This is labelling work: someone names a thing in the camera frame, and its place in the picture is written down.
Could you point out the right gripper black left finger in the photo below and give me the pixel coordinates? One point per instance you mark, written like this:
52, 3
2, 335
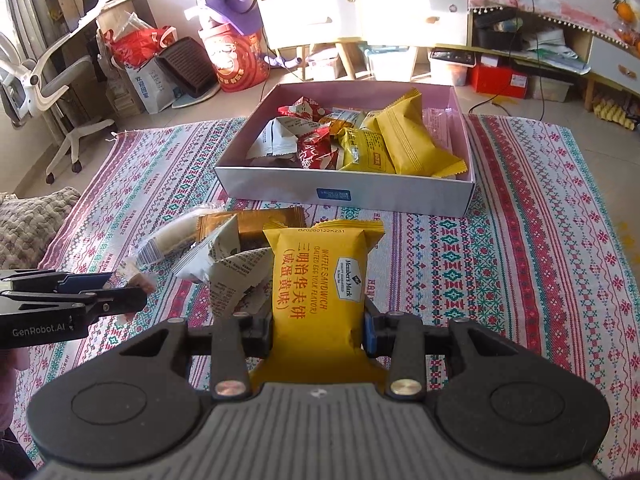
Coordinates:
230, 342

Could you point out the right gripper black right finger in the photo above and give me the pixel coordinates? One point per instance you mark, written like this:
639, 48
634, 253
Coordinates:
406, 340

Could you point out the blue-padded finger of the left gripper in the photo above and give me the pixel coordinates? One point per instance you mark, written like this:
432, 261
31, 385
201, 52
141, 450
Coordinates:
77, 283

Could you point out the white brown small snack packet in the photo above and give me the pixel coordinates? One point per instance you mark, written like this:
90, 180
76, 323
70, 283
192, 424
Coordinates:
128, 274

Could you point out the yellow waffle sandwich packet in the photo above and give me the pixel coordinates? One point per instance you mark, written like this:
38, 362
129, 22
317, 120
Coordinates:
318, 294

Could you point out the red snack packet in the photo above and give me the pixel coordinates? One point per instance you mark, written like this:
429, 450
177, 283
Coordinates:
315, 150

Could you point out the large yellow snack bag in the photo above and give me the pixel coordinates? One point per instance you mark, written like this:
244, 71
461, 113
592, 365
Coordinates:
409, 143

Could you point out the pink snack packet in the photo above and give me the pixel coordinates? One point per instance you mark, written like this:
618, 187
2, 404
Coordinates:
441, 123

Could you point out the white cream snack packet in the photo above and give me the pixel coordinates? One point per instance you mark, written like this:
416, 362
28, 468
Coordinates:
240, 283

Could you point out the grey knitted cushion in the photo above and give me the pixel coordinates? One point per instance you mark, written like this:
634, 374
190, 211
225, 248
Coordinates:
29, 224

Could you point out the white newspaper print packet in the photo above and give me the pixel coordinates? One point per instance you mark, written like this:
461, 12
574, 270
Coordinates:
197, 263

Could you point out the white long snack packet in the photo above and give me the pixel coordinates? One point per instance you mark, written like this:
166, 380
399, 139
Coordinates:
173, 235

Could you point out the brown gold snack packet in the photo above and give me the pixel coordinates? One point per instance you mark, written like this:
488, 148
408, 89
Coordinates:
251, 223

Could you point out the small yellow snack packet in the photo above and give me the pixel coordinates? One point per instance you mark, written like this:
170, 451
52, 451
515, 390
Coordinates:
363, 151

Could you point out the white office chair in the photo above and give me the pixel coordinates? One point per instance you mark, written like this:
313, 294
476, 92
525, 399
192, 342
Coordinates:
25, 95

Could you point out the white grey snack packet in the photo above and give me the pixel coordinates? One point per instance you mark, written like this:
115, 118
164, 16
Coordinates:
278, 139

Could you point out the white blue paper bag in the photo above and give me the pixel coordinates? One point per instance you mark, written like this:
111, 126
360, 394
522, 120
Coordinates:
155, 89

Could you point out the orange small snack packet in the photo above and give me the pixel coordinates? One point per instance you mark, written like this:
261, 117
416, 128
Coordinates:
339, 118

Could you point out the pink cardboard box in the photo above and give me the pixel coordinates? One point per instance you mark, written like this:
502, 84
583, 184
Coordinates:
284, 180

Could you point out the red plastic bag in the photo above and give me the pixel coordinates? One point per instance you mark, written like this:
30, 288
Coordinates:
138, 47

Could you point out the dark brown basket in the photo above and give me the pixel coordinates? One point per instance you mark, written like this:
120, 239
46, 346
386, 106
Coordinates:
187, 64

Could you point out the red box under shelf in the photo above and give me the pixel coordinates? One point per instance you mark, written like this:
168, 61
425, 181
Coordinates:
499, 81

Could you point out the red printed bucket bag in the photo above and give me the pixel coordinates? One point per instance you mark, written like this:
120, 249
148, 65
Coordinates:
238, 60

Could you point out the purple hat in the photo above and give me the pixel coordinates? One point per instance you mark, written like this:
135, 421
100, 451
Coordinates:
242, 15

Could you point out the long white low cabinet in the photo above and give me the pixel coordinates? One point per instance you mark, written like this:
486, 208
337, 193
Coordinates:
556, 35

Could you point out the oranges on shelf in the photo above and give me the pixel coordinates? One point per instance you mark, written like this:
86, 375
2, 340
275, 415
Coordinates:
627, 26

